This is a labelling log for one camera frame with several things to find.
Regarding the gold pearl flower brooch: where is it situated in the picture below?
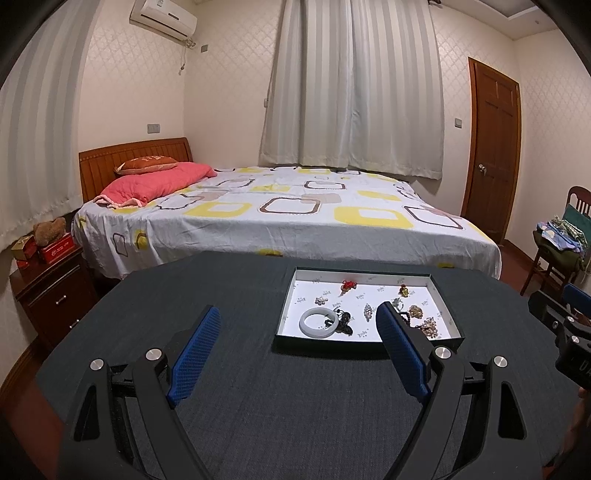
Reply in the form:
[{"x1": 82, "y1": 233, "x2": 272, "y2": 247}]
[{"x1": 416, "y1": 317, "x2": 439, "y2": 339}]

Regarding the silver ring ornament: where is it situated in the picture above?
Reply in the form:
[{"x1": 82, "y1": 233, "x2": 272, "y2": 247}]
[{"x1": 392, "y1": 298, "x2": 404, "y2": 311}]

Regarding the white jade bangle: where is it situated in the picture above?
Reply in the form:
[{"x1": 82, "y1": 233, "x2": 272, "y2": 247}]
[{"x1": 298, "y1": 307, "x2": 339, "y2": 339}]

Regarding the silver leaf brooch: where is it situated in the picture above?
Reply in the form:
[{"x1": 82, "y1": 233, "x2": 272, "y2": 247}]
[{"x1": 363, "y1": 304, "x2": 374, "y2": 322}]

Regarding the dark bead tassel pendant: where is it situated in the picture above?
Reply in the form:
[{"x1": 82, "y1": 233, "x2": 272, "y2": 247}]
[{"x1": 335, "y1": 308, "x2": 353, "y2": 336}]

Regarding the red tassel charm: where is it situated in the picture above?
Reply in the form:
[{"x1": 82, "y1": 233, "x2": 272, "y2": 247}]
[{"x1": 341, "y1": 280, "x2": 358, "y2": 295}]

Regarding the red rose gold brooch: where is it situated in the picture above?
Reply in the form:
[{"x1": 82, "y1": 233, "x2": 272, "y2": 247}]
[{"x1": 399, "y1": 285, "x2": 410, "y2": 298}]

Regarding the pile of clothes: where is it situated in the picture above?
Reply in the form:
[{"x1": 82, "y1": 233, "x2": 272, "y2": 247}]
[{"x1": 533, "y1": 204, "x2": 590, "y2": 276}]

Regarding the wooden chair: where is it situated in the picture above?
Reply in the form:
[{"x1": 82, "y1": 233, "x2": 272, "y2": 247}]
[{"x1": 520, "y1": 186, "x2": 590, "y2": 296}]

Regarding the dark wooden nightstand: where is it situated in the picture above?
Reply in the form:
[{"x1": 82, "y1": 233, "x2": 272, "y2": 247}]
[{"x1": 9, "y1": 247, "x2": 98, "y2": 350}]

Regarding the red gift box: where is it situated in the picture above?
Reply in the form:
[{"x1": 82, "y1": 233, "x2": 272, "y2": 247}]
[{"x1": 38, "y1": 232, "x2": 78, "y2": 265}]

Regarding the brown teddy bear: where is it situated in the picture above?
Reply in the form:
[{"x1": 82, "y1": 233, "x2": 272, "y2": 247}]
[{"x1": 32, "y1": 217, "x2": 66, "y2": 248}]

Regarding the yellow gift box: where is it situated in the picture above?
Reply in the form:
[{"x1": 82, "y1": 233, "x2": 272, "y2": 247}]
[{"x1": 11, "y1": 235, "x2": 37, "y2": 261}]

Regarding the white tray dark green rim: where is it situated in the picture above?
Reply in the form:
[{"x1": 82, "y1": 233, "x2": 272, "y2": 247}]
[{"x1": 273, "y1": 268, "x2": 464, "y2": 359}]

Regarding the pink pillow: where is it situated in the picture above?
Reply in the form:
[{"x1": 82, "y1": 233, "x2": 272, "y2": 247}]
[{"x1": 93, "y1": 162, "x2": 216, "y2": 208}]

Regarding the orange cushion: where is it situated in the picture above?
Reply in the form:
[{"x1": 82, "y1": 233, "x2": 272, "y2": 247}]
[{"x1": 114, "y1": 156, "x2": 178, "y2": 176}]

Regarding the wooden headboard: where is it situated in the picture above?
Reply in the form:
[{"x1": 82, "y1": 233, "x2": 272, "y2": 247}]
[{"x1": 78, "y1": 136, "x2": 195, "y2": 204}]

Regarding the brown wooden door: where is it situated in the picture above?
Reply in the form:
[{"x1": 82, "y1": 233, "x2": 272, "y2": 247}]
[{"x1": 462, "y1": 58, "x2": 522, "y2": 244}]

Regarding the bed with patterned sheet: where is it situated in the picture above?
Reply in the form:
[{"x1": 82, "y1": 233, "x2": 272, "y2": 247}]
[{"x1": 71, "y1": 167, "x2": 502, "y2": 279}]

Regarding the white side curtain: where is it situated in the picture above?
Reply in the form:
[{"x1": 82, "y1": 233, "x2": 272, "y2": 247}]
[{"x1": 1, "y1": 1, "x2": 102, "y2": 248}]

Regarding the white window curtain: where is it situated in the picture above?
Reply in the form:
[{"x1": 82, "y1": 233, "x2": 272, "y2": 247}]
[{"x1": 259, "y1": 1, "x2": 444, "y2": 181}]

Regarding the white air conditioner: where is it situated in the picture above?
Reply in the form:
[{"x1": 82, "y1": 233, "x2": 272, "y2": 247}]
[{"x1": 129, "y1": 0, "x2": 197, "y2": 42}]

